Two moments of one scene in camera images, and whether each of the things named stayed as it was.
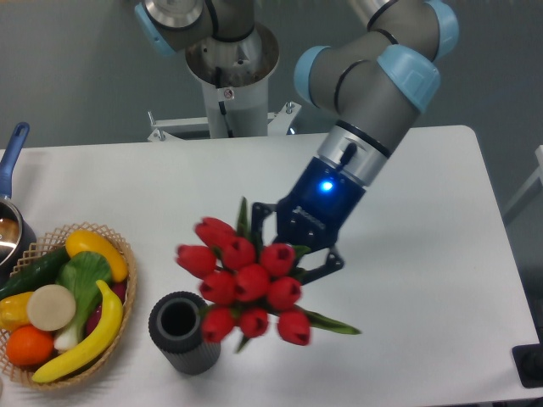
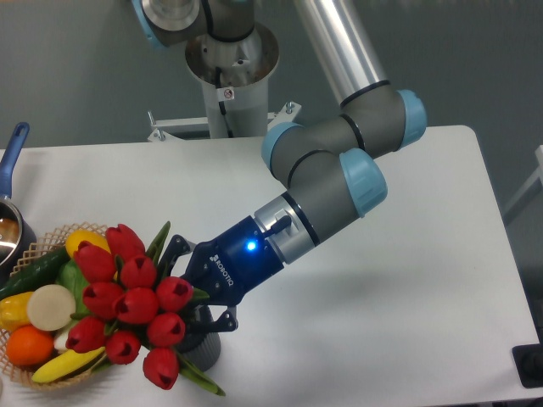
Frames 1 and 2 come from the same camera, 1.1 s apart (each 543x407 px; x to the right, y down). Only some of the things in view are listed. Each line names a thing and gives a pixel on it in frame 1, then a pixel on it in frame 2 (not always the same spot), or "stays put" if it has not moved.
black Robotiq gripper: x=311 y=214 → x=223 y=268
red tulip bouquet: x=246 y=283 → x=127 y=309
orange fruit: x=28 y=345 stays put
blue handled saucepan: x=17 y=242 stays put
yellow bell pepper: x=13 y=313 stays put
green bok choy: x=81 y=273 stays put
